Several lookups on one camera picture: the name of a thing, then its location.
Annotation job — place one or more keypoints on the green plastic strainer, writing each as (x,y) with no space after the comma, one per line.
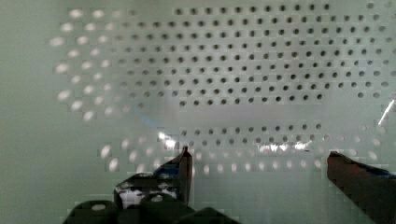
(259,91)

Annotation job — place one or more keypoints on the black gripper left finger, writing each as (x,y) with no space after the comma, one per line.
(159,197)

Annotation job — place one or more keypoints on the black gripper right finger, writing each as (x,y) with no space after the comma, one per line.
(372,189)

